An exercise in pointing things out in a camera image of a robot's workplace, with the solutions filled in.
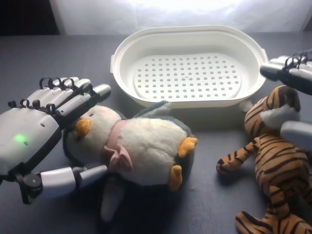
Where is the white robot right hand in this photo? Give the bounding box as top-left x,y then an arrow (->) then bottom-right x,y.
259,48 -> 312,150

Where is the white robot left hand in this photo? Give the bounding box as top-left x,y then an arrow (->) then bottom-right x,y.
0,77 -> 112,205

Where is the plush tiger toy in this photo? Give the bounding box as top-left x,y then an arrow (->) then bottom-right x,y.
216,85 -> 312,234

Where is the plush penguin toy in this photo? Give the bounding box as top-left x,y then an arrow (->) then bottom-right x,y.
62,99 -> 198,234

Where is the grey table cloth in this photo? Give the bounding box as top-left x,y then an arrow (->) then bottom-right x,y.
0,31 -> 312,234

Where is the white backdrop sheet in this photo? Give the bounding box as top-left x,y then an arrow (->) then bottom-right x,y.
50,0 -> 312,36

